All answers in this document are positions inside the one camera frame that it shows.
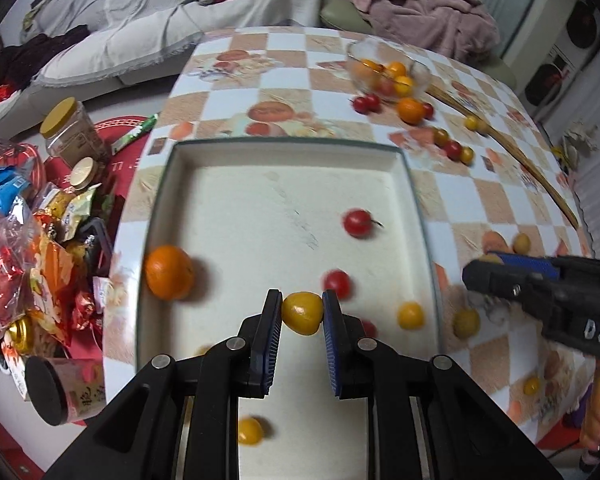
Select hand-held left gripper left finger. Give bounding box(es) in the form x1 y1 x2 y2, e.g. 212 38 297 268
42 288 284 480

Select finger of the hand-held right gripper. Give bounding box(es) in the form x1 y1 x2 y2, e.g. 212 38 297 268
499 254 563 279
462 259 556 311

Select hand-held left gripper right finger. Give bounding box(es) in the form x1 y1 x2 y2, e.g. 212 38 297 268
322 288 563 480

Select white square tray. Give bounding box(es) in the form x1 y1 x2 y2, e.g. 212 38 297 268
135 137 443 480

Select small tan longan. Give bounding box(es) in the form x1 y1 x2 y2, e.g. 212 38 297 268
453 308 481 339

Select wooden back scratcher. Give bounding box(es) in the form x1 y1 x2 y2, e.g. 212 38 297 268
425 82 581 231

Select orange mandarin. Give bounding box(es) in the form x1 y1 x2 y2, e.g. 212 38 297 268
145 245 196 302
397 97 426 125

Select white yellow soft item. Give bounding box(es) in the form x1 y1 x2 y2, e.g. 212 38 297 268
552 120 600 171

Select white washing machine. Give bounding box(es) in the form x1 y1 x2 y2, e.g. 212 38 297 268
565 0 600 51
522 45 581 108

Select black-lid pink cup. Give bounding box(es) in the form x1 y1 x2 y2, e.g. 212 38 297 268
24 355 106 426

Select gold can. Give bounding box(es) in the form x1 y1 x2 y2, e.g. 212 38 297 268
5 317 36 356

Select green packet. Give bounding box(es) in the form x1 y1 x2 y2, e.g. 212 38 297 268
111 114 160 157

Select pile of snack packets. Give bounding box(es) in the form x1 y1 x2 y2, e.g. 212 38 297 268
0 142 116 346

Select gold lid jar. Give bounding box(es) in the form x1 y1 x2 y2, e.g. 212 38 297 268
69 157 112 196

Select clear glass bowl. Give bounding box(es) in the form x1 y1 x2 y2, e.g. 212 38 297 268
346 39 432 103

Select pink blanket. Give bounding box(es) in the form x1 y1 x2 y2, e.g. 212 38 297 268
325 0 501 63

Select yellow lid plastic jar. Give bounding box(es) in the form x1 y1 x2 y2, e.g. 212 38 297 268
40 97 110 168

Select grey white sofa cover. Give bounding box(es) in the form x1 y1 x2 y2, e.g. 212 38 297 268
0 0 321 126

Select dark clothes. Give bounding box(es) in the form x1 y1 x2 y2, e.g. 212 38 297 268
0 25 88 86

